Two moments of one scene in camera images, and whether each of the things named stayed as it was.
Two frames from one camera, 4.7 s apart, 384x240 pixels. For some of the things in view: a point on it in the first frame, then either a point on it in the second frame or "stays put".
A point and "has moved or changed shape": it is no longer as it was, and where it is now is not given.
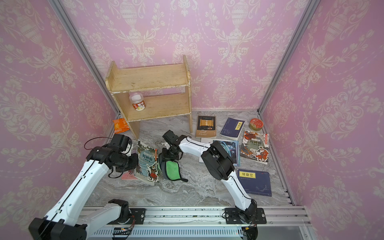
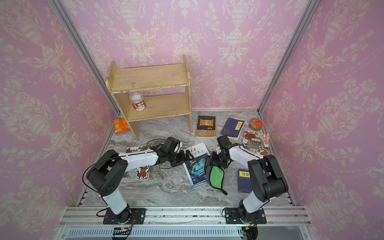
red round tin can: (256, 124) stays put
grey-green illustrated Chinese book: (147, 167) has moved or changed shape
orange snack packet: (120, 125) stays put
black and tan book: (206, 126) stays put
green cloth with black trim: (171, 171) to (214, 175)
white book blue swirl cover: (232, 147) has moved or changed shape
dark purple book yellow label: (232, 128) stays put
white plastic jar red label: (138, 101) stays put
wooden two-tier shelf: (146, 93) stays put
